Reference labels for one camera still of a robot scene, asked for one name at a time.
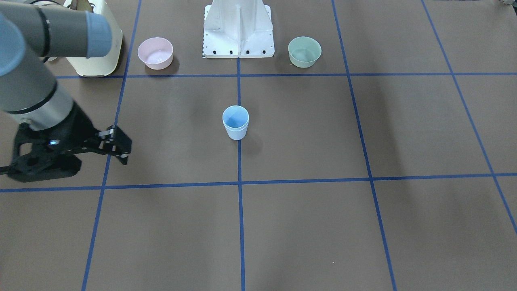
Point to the blue cup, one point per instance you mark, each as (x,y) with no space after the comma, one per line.
(235,118)
(236,133)

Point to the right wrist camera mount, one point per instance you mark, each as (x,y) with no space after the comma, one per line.
(27,168)

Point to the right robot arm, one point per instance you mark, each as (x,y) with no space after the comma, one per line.
(30,33)

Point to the cream toaster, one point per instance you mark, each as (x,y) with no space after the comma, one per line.
(103,43)

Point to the green bowl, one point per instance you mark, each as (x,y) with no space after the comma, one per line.
(304,51)

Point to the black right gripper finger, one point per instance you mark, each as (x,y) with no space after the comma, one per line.
(115,142)

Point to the toast slice in toaster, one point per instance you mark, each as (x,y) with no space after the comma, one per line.
(80,5)

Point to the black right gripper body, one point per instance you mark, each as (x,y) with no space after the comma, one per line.
(77,128)

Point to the pink bowl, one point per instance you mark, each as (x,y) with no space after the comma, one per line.
(156,53)

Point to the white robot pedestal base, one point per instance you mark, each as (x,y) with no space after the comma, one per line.
(238,29)

